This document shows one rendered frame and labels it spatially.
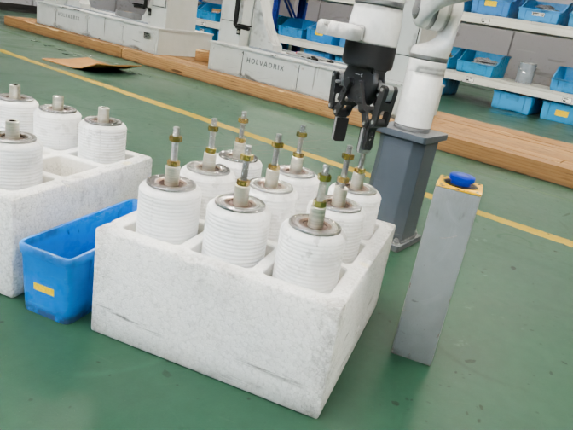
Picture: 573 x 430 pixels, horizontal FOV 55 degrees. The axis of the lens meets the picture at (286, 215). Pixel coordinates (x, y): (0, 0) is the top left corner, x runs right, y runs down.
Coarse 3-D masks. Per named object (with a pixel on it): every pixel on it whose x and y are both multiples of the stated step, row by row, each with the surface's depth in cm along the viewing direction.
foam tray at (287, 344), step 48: (96, 240) 83; (144, 240) 82; (192, 240) 84; (384, 240) 98; (96, 288) 86; (144, 288) 83; (192, 288) 79; (240, 288) 76; (288, 288) 75; (336, 288) 77; (144, 336) 85; (192, 336) 82; (240, 336) 79; (288, 336) 76; (336, 336) 73; (240, 384) 81; (288, 384) 78
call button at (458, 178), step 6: (450, 174) 88; (456, 174) 88; (462, 174) 88; (468, 174) 89; (456, 180) 87; (462, 180) 86; (468, 180) 86; (474, 180) 87; (462, 186) 87; (468, 186) 87
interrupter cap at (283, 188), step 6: (252, 180) 93; (258, 180) 93; (264, 180) 94; (252, 186) 90; (258, 186) 90; (264, 186) 92; (282, 186) 93; (288, 186) 93; (264, 192) 89; (270, 192) 89; (276, 192) 89; (282, 192) 89; (288, 192) 90
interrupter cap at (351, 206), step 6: (324, 198) 90; (330, 198) 91; (348, 198) 92; (330, 204) 89; (348, 204) 90; (354, 204) 90; (330, 210) 86; (336, 210) 85; (342, 210) 86; (348, 210) 86; (354, 210) 86; (360, 210) 88
